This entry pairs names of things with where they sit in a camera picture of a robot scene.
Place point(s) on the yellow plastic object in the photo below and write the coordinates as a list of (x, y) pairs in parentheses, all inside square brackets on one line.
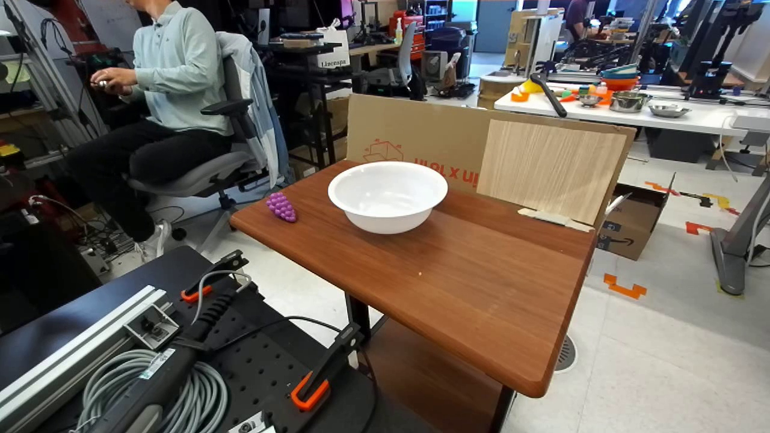
[(531, 84)]

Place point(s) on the purple toy grape bunch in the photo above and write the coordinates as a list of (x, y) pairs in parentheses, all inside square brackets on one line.
[(282, 208)]

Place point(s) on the small open cardboard box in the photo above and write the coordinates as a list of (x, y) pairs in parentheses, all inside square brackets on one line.
[(628, 225)]

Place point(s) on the metal bowl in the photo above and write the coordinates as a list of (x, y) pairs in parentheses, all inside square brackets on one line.
[(628, 102), (668, 108)]

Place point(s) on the aluminium extrusion rail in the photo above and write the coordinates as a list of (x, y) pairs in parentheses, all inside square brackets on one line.
[(72, 350)]

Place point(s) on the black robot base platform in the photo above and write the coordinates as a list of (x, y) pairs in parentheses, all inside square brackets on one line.
[(50, 313)]

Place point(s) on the grey stand foot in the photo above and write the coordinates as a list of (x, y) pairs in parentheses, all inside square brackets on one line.
[(743, 242)]

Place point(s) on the long black tool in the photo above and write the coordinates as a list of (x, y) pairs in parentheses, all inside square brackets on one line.
[(550, 94)]

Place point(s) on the white work table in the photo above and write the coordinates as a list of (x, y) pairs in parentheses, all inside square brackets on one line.
[(705, 118)]

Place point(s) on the silver metal bracket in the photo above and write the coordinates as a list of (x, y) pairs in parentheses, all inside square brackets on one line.
[(152, 325)]

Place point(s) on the grey office chair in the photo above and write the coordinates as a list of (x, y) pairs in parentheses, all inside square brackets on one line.
[(200, 176)]

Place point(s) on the wooden table lower shelf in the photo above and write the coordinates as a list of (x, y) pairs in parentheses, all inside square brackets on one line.
[(433, 385)]

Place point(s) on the large cardboard box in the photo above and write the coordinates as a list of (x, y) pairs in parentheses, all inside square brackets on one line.
[(418, 132)]

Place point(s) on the black desk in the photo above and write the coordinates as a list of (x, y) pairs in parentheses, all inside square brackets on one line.
[(309, 60)]

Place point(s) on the black table frame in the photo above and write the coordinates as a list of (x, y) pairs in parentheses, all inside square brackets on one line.
[(360, 315)]

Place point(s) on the orange bowl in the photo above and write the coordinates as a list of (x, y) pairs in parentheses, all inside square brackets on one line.
[(621, 83)]

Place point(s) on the small orange plastic object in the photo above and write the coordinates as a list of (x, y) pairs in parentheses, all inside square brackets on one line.
[(521, 97)]

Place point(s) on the white bowl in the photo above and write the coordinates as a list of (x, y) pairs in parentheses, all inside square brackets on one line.
[(389, 195)]

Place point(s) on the light blue jacket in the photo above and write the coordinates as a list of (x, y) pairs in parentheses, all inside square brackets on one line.
[(261, 105)]

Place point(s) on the light wooden panel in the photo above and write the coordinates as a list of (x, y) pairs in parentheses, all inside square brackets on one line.
[(550, 164)]

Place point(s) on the seated person light shirt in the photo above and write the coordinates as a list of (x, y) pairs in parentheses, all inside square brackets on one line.
[(172, 64)]

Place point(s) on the black clamp orange grip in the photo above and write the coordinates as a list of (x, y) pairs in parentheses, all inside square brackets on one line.
[(321, 373), (210, 281)]

